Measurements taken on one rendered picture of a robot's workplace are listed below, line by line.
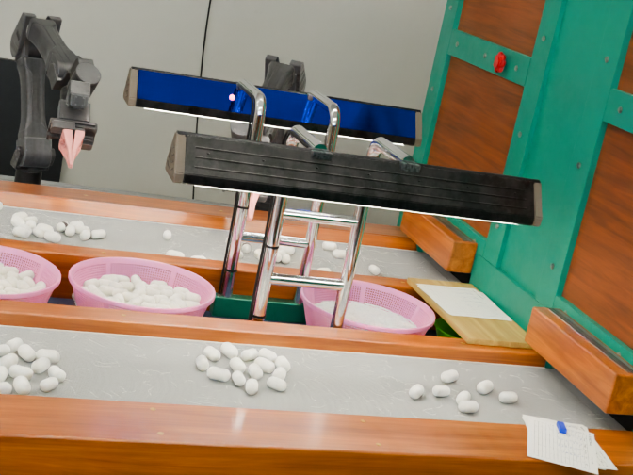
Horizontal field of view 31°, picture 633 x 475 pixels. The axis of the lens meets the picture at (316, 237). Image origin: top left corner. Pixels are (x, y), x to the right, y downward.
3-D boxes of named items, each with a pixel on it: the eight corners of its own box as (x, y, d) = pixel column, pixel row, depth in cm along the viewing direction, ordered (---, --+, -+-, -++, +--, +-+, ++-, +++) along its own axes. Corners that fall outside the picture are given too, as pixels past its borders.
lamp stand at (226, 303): (195, 283, 241) (231, 75, 229) (284, 290, 247) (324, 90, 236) (211, 316, 224) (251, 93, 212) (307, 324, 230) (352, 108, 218)
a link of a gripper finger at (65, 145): (95, 160, 242) (96, 124, 247) (61, 155, 240) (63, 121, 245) (90, 178, 247) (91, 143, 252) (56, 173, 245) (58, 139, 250)
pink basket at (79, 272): (37, 306, 210) (43, 258, 208) (162, 300, 227) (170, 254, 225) (103, 366, 191) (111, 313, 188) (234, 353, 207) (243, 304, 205)
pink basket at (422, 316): (265, 338, 218) (274, 292, 215) (334, 312, 240) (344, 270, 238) (385, 388, 205) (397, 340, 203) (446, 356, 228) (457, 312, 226)
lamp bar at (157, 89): (121, 98, 227) (127, 62, 225) (408, 139, 247) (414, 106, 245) (126, 106, 220) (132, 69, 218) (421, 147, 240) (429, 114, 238)
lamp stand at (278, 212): (234, 359, 205) (279, 118, 193) (337, 367, 211) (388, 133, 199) (257, 406, 187) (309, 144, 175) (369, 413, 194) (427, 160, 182)
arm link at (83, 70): (111, 86, 247) (101, 41, 252) (73, 82, 242) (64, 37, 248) (92, 116, 256) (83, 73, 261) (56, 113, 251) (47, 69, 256)
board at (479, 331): (406, 282, 240) (407, 276, 240) (470, 288, 245) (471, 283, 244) (467, 344, 210) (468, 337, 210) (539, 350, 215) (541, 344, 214)
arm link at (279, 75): (270, 127, 254) (308, 51, 276) (232, 118, 256) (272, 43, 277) (268, 168, 263) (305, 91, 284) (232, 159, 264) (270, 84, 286)
